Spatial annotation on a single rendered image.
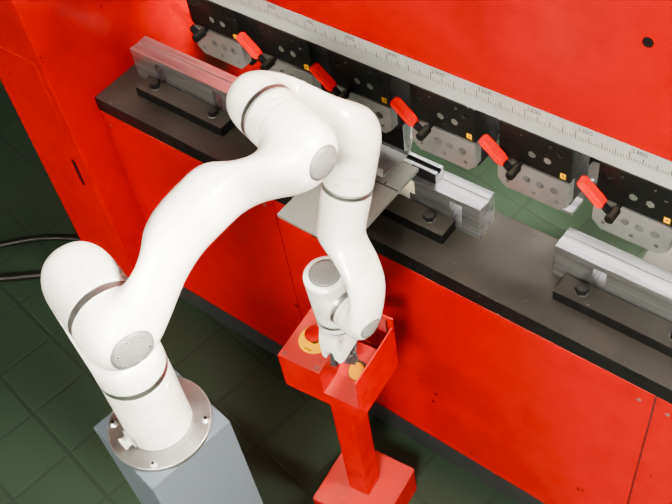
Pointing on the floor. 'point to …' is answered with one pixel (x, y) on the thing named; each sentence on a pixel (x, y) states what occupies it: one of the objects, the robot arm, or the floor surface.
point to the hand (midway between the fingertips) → (349, 355)
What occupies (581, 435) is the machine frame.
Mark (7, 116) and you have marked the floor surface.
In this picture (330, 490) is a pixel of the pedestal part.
